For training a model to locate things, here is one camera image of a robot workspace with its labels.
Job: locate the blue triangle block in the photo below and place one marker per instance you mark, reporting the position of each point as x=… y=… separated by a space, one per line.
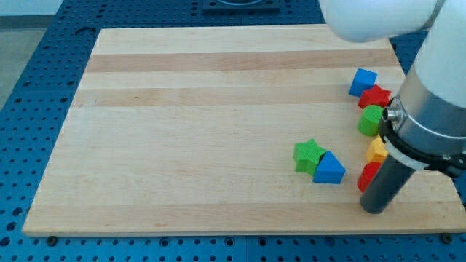
x=330 y=170

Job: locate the green star block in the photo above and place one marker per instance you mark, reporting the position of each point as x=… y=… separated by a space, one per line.
x=307 y=156

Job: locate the blue cube block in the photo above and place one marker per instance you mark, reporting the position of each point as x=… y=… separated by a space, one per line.
x=363 y=80

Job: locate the yellow block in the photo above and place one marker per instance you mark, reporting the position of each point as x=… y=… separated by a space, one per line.
x=376 y=151

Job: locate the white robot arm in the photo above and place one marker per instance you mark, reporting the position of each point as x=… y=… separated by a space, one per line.
x=423 y=127

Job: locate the green cylinder block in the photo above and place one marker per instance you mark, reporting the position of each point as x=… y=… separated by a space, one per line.
x=369 y=122

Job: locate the wooden board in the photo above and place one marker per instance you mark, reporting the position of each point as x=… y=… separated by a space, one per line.
x=191 y=131

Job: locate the red star block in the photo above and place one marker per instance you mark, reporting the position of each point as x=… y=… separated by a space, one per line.
x=376 y=96

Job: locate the red cylinder block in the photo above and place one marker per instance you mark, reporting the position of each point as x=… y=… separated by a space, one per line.
x=367 y=175

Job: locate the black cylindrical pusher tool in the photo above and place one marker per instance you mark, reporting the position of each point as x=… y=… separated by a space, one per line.
x=386 y=184

